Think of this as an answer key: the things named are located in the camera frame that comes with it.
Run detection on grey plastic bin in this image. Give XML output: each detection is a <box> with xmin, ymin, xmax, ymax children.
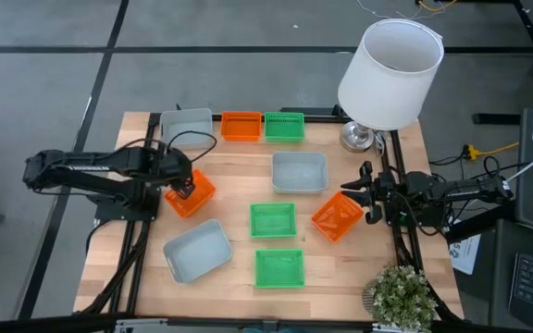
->
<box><xmin>162</xmin><ymin>218</ymin><xmax>234</xmax><ymax>285</ymax></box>
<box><xmin>270</xmin><ymin>151</ymin><xmax>330</xmax><ymax>195</ymax></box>
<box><xmin>159</xmin><ymin>107</ymin><xmax>215</xmax><ymax>150</ymax></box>

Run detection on small potted green plant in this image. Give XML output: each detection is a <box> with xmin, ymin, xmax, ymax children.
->
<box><xmin>363</xmin><ymin>264</ymin><xmax>440</xmax><ymax>333</ymax></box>

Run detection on silver lamp base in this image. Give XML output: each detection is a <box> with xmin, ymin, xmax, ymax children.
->
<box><xmin>339</xmin><ymin>120</ymin><xmax>378</xmax><ymax>154</ymax></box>

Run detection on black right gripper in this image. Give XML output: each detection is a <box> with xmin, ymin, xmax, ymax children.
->
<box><xmin>340</xmin><ymin>160</ymin><xmax>400</xmax><ymax>227</ymax></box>

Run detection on yellow cable loop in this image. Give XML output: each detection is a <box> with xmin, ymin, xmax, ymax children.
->
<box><xmin>416</xmin><ymin>0</ymin><xmax>458</xmax><ymax>13</ymax></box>

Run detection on yellow power plug cable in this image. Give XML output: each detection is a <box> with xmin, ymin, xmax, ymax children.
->
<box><xmin>461</xmin><ymin>142</ymin><xmax>520</xmax><ymax>161</ymax></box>

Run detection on white printed paper sheet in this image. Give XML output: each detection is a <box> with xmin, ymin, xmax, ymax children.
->
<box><xmin>448</xmin><ymin>232</ymin><xmax>482</xmax><ymax>277</ymax></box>

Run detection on black floor bar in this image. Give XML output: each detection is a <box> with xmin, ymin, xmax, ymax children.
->
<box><xmin>473</xmin><ymin>111</ymin><xmax>523</xmax><ymax>127</ymax></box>

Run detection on orange slotted plastic basket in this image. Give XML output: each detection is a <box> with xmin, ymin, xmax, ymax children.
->
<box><xmin>310</xmin><ymin>191</ymin><xmax>366</xmax><ymax>244</ymax></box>
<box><xmin>163</xmin><ymin>168</ymin><xmax>217</xmax><ymax>219</ymax></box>
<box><xmin>220</xmin><ymin>110</ymin><xmax>264</xmax><ymax>142</ymax></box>

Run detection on black aluminium rig frame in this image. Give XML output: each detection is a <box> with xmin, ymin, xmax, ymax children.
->
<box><xmin>74</xmin><ymin>105</ymin><xmax>465</xmax><ymax>333</ymax></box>

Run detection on white lamp shade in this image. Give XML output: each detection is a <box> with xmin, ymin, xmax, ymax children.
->
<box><xmin>337</xmin><ymin>18</ymin><xmax>446</xmax><ymax>132</ymax></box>

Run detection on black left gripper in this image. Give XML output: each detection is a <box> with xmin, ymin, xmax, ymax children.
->
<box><xmin>166</xmin><ymin>149</ymin><xmax>198</xmax><ymax>202</ymax></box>

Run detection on green slotted plastic basket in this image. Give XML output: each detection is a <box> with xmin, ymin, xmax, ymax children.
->
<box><xmin>249</xmin><ymin>202</ymin><xmax>299</xmax><ymax>240</ymax></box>
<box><xmin>264</xmin><ymin>111</ymin><xmax>306</xmax><ymax>143</ymax></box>
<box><xmin>254</xmin><ymin>248</ymin><xmax>306</xmax><ymax>290</ymax></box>

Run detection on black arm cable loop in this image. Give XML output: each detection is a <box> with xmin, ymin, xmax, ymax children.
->
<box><xmin>166</xmin><ymin>129</ymin><xmax>218</xmax><ymax>164</ymax></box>

